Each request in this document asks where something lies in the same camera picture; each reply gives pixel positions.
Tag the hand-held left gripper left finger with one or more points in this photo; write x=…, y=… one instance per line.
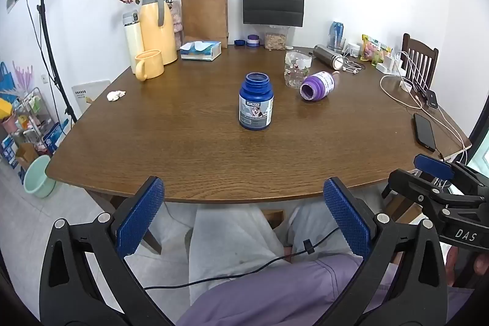
x=139, y=221

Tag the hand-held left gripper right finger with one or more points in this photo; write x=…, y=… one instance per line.
x=345, y=219

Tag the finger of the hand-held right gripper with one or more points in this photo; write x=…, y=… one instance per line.
x=410, y=185
x=433, y=165

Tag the purple bottle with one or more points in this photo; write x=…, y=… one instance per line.
x=319, y=86

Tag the clear floral plastic cup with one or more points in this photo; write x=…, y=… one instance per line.
x=295, y=72

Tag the person's right hand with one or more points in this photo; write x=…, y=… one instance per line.
x=479, y=267

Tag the black smartphone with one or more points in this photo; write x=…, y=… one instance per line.
x=424, y=131

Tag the black power bank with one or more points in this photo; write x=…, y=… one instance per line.
x=431, y=99

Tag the small white adapter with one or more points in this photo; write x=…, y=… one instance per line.
x=405, y=85

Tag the person's grey trousers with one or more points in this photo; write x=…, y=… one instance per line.
x=229, y=245

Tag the person's purple shirt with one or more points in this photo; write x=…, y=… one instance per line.
x=286, y=297

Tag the green plastic basin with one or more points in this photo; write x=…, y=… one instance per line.
x=38, y=177

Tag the white charger block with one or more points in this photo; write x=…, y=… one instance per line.
x=387, y=63

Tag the dark wooden chair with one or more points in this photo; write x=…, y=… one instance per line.
x=420, y=54

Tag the blue cardboard carton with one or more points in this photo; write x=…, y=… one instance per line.
x=54, y=138

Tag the crumpled white tissue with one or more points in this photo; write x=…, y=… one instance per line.
x=115, y=95

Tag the white earphones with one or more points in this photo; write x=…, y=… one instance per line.
x=350, y=68

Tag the brown cardboard box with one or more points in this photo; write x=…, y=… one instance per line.
x=26, y=155

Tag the colourful snack packet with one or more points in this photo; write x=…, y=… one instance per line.
x=372, y=49

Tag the white board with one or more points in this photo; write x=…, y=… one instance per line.
x=89, y=93

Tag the small white box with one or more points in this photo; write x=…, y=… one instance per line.
x=353, y=49

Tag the blue supplement bottle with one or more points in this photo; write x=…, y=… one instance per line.
x=255, y=106

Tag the clear drinking glass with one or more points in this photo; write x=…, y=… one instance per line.
x=340, y=45

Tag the steel thermos flask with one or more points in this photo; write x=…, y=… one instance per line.
x=326, y=55

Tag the yellow mug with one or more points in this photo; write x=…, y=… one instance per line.
x=151, y=65

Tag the blue drink can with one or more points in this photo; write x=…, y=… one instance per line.
x=337, y=29

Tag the white thermos bottle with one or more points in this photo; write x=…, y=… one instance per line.
x=132, y=43

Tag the blue tissue box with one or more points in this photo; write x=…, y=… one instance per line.
x=200, y=51

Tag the yellow thermos jug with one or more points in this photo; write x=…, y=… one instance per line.
x=156, y=32

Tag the clear snack container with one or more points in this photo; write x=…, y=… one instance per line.
x=275, y=40

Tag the blue printed bag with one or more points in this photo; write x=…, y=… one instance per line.
x=7, y=79

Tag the small purple white jar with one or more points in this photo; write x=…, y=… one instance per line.
x=253, y=40

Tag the pink wrapped vase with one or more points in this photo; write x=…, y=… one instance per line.
x=177, y=22

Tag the black light stand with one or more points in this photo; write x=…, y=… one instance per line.
x=49, y=39

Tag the small blue lid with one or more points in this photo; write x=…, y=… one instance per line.
x=239, y=42

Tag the brown paper bag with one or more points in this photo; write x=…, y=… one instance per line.
x=204, y=16

